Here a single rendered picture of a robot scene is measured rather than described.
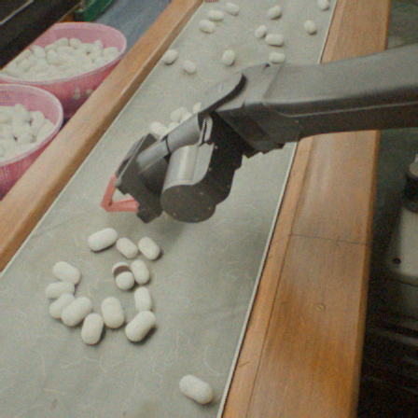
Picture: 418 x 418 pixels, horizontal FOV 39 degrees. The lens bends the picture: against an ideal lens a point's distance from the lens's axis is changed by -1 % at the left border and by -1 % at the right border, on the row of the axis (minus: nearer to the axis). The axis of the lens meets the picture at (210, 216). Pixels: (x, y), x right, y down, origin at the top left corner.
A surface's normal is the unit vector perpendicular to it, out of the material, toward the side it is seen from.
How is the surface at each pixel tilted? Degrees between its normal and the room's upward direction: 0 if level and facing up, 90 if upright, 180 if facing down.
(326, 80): 41
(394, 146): 0
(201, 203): 98
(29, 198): 0
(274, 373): 0
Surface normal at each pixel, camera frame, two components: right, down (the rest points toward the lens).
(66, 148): -0.04, -0.77
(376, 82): -0.69, -0.51
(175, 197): -0.13, 0.74
